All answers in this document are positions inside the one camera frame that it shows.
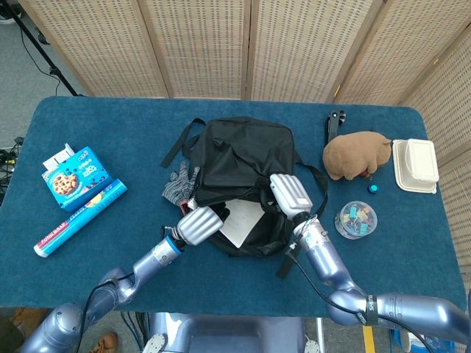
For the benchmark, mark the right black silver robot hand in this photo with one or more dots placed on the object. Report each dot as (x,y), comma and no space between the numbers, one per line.
(292,195)

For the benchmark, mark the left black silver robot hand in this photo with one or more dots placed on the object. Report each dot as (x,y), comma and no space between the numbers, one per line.
(198,226)

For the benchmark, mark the white spiral notebook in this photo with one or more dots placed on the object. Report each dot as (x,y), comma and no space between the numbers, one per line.
(241,224)

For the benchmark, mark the black backpack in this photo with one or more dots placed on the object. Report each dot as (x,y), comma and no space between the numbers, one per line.
(239,158)

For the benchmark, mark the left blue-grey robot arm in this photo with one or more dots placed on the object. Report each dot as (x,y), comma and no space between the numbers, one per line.
(147,263)

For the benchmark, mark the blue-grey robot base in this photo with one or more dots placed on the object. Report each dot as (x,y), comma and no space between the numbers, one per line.
(221,334)

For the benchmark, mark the grey knit glove orange cuff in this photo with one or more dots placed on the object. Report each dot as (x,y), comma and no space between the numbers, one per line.
(176,187)

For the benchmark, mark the blue felt table cover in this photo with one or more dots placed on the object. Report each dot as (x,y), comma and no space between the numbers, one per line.
(221,287)

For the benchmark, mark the clear jar of colourful clips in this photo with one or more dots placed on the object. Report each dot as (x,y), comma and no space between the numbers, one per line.
(355,220)

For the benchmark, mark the brown plush capybara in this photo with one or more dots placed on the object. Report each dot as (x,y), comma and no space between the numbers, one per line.
(353,154)

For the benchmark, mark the small blue bottle cap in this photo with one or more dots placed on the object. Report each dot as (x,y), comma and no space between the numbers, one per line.
(372,188)

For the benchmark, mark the black handheld clamp tool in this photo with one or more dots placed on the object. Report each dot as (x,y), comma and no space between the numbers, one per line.
(334,123)

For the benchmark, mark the blue food wrap box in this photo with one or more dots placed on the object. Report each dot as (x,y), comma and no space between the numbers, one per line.
(73,224)

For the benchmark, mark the white lidded lunch container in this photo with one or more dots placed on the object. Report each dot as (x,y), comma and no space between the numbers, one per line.
(416,165)

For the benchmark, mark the blue cookie box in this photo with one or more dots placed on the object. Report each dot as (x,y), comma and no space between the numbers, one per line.
(73,180)

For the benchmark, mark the brown shoe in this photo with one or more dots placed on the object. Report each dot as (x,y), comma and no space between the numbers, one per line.
(105,343)
(29,316)

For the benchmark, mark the woven folding screen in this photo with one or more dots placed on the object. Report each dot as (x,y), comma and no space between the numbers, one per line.
(198,48)

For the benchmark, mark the black tripod stand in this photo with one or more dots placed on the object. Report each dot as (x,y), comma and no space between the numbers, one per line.
(44,55)

